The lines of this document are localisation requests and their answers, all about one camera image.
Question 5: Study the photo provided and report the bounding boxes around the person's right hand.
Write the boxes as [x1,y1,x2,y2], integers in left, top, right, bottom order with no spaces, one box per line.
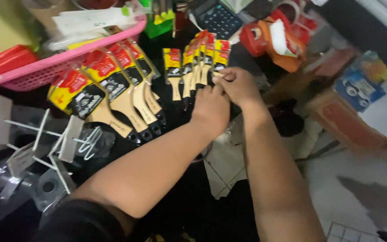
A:
[212,67,265,110]

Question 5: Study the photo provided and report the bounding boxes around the person's left hand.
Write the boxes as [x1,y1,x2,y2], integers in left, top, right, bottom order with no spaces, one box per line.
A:
[190,84,232,138]

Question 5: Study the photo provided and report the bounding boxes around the small packaged paint brush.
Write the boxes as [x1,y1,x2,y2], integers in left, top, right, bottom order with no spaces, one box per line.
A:
[213,39,231,78]

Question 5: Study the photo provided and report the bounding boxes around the row of small paint brushes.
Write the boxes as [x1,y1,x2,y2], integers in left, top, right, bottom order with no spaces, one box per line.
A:
[162,30,216,111]

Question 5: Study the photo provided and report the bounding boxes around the dark calculator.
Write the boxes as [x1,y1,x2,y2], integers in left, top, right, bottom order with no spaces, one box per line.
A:
[193,1,243,41]

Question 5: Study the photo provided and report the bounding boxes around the red and orange packets heap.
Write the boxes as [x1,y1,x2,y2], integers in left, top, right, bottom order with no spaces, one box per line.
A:
[239,8,318,73]

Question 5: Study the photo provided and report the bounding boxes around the medium packaged paint brush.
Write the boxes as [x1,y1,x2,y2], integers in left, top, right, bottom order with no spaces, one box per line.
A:
[123,39,167,126]
[109,43,163,136]

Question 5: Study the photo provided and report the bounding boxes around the black bag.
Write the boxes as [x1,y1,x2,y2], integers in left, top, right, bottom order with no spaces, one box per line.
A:
[269,105,305,138]

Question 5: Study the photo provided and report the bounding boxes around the green plastic holder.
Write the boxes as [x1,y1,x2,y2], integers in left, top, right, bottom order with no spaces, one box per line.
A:
[144,8,176,39]

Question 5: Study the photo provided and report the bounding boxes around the wide packaged paint brush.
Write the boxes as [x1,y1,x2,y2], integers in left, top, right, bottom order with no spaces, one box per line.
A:
[84,50,154,142]

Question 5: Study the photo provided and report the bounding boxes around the brown cardboard box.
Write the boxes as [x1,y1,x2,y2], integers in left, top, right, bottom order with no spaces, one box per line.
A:
[305,88,387,156]

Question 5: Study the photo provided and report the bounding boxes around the widest packaged paint brush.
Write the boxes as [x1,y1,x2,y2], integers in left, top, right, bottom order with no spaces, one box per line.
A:
[47,68,141,146]

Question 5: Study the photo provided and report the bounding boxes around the blue packet of parts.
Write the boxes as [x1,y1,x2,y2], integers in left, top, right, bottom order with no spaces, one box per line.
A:
[333,50,387,113]

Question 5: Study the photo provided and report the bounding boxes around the white papers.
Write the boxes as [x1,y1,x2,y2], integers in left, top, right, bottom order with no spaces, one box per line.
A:
[52,6,142,38]

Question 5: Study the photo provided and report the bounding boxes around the pink plastic basket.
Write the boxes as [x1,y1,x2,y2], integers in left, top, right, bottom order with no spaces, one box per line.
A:
[0,15,147,92]

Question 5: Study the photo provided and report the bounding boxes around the white pipe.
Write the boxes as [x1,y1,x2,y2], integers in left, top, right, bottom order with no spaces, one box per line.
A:
[354,0,387,36]

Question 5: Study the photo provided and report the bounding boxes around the person's black sleeve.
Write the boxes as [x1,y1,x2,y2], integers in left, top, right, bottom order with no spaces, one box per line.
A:
[34,198,127,242]

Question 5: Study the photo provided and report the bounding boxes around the red plastic box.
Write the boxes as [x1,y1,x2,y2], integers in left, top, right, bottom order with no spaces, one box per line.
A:
[0,44,38,82]

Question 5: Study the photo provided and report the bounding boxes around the white wire display hooks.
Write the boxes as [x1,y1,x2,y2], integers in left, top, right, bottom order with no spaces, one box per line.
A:
[0,94,104,196]

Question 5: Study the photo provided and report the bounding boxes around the metal bracket in plastic bag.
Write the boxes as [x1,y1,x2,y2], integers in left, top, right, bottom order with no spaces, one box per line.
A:
[32,167,71,210]

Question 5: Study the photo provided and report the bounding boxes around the wire grid panel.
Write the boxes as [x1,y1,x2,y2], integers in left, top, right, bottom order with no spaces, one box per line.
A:
[326,222,384,242]

